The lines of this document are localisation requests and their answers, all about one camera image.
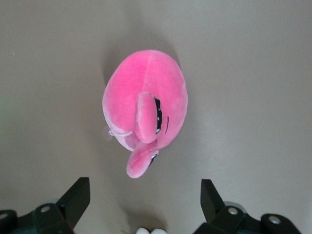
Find small pink white plush dog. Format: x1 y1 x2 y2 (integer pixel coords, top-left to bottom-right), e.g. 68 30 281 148
135 226 167 234

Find large table cover mat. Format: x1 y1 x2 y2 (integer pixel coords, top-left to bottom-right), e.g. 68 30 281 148
0 0 312 234

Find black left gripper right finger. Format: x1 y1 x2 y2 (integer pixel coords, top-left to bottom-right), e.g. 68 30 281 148
194 179 312 234

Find pink round plush toy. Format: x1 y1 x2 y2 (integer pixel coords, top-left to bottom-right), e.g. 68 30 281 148
101 50 189 180

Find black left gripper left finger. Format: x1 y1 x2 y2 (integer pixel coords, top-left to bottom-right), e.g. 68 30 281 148
0 177 91 234

